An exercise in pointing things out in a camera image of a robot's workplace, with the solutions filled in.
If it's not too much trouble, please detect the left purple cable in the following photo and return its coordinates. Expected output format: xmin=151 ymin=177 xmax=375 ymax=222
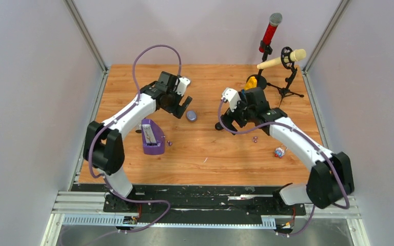
xmin=87 ymin=44 xmax=182 ymax=246

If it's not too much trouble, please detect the cream microphone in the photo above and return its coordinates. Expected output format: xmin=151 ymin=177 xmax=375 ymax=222
xmin=257 ymin=49 xmax=307 ymax=70

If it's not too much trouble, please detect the red microphone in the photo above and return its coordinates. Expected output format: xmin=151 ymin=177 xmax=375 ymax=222
xmin=259 ymin=12 xmax=283 ymax=53

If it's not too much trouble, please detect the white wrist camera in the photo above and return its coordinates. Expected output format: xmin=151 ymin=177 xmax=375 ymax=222
xmin=175 ymin=77 xmax=191 ymax=96
xmin=221 ymin=88 xmax=241 ymax=112

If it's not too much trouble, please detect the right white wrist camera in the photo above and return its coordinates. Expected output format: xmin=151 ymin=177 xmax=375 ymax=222
xmin=221 ymin=88 xmax=241 ymax=112

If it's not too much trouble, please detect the black earbud charging case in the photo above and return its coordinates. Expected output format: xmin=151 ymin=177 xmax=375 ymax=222
xmin=214 ymin=122 xmax=224 ymax=131

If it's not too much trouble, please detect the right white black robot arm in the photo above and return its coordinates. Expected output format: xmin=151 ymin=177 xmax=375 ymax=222
xmin=218 ymin=87 xmax=354 ymax=214

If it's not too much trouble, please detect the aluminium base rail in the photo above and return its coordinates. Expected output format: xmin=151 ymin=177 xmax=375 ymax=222
xmin=51 ymin=184 xmax=369 ymax=245

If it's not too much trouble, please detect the purple stapler box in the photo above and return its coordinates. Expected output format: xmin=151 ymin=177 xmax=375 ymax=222
xmin=141 ymin=118 xmax=165 ymax=155

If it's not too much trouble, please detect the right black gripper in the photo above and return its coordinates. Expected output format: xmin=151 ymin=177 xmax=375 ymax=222
xmin=220 ymin=93 xmax=255 ymax=135

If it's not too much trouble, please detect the colourful toy block pile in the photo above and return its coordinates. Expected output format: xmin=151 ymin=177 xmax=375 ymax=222
xmin=244 ymin=76 xmax=258 ymax=90

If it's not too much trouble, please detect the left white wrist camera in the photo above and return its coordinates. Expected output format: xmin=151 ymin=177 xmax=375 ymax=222
xmin=175 ymin=77 xmax=191 ymax=96

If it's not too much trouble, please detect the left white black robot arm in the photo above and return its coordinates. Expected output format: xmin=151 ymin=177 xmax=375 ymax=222
xmin=83 ymin=71 xmax=192 ymax=212

